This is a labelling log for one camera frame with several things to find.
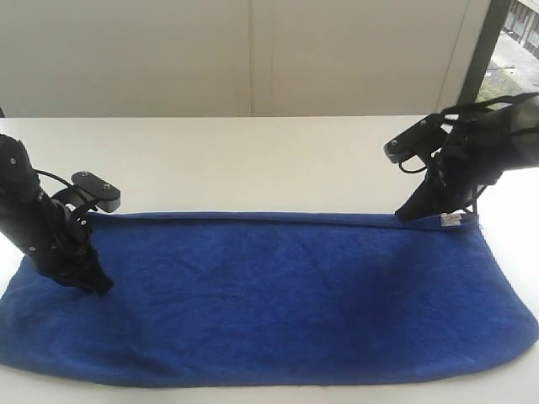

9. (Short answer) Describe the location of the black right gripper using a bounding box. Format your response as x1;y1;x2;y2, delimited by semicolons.
395;122;488;222

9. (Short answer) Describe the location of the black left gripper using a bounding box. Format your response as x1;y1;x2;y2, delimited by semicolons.
31;197;115;297

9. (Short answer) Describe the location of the blue microfibre cloth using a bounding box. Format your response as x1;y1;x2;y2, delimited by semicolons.
1;213;538;387

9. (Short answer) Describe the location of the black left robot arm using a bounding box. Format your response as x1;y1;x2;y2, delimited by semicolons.
1;135;120;296

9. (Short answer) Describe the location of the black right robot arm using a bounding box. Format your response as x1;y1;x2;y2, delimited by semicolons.
383;93;538;221

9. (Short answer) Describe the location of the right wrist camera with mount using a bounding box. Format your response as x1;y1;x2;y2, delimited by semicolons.
383;114;448;163

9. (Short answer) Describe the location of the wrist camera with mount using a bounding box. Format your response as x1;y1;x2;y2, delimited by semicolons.
383;114;448;163
52;171;121;213

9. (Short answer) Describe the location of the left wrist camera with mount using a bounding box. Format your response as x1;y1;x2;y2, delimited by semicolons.
52;171;121;213

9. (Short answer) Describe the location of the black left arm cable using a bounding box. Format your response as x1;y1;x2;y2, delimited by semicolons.
33;167;75;190

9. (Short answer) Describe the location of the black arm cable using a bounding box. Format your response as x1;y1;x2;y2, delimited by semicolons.
398;94;539;215
33;167;75;190

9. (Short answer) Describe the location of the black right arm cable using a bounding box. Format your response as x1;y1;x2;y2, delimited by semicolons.
398;94;539;215

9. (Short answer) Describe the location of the dark window frame post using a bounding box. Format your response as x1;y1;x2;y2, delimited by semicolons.
457;0;511;104

